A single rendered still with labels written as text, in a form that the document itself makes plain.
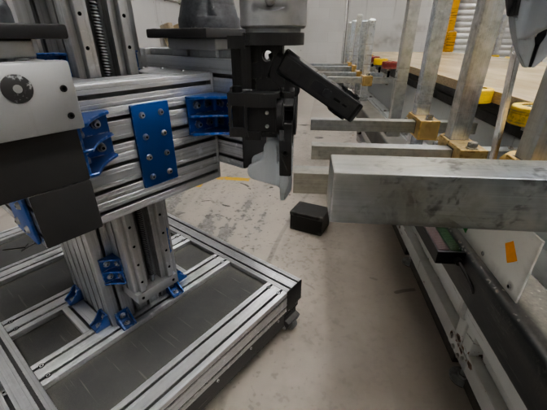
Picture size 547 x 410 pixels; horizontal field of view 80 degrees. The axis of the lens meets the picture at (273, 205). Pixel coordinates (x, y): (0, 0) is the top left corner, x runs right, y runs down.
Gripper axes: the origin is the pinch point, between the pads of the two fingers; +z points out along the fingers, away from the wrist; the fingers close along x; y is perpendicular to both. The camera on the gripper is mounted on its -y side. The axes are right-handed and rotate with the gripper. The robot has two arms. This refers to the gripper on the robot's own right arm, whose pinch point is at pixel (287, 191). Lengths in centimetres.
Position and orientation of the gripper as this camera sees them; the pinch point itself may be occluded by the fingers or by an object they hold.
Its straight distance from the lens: 46.8
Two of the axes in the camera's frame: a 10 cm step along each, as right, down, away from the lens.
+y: -10.0, -0.4, 0.9
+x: -1.0, 4.5, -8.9
